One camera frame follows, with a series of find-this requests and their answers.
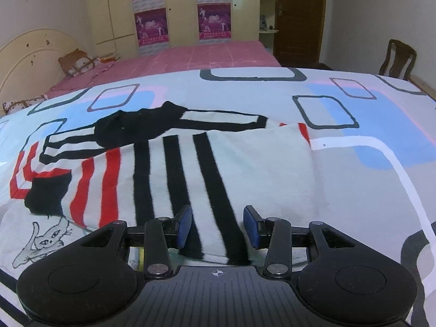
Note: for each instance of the brown patterned pillow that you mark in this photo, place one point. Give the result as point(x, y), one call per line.
point(76, 63)
point(24, 104)

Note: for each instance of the wooden bed frame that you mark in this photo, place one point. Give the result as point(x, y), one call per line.
point(424, 87)

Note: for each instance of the pink bed sheet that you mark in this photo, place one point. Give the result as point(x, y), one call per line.
point(211, 56)

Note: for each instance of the cream corner shelf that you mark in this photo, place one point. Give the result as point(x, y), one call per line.
point(267, 35)

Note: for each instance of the cream wardrobe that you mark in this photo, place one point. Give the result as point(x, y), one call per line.
point(184, 17)

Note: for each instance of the brown wooden door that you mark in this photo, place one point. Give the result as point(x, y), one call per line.
point(299, 17)

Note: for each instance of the brown wooden chair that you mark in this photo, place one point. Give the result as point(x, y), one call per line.
point(405, 58)

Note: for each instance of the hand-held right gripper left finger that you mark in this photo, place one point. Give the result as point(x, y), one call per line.
point(184, 226)

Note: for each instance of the printed blanket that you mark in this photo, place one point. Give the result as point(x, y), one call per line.
point(368, 163)

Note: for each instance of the cream wooden headboard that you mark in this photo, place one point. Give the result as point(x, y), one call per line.
point(30, 58)

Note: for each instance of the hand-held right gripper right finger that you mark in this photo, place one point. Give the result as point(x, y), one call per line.
point(250, 226)

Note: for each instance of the striped knit sweater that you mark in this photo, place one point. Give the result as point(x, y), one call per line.
point(160, 173)

